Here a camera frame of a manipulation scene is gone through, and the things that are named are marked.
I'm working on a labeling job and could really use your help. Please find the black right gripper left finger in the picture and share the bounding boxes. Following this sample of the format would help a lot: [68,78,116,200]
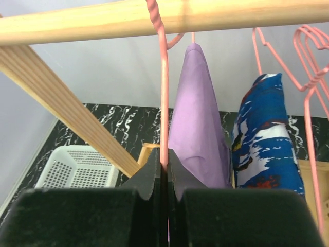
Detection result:
[1,149,162,246]

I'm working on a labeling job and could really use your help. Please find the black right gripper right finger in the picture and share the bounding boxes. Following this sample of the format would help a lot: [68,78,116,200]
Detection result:
[168,150,324,246]

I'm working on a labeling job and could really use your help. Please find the purple trousers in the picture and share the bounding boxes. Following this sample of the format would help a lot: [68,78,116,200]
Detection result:
[169,43,232,188]

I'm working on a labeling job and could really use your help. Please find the pink wire hanger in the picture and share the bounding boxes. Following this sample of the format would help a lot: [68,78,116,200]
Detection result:
[302,25,329,121]
[251,27,299,91]
[145,0,186,242]
[293,26,324,233]

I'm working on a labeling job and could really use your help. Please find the blue patterned trousers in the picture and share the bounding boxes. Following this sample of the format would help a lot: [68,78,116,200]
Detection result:
[231,74,305,197]

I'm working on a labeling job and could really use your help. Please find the white perforated plastic basket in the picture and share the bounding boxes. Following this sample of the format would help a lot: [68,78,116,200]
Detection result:
[35,145,119,188]

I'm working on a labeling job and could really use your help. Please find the wooden clothes rack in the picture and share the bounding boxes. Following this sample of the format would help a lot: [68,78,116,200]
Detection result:
[0,0,329,227]

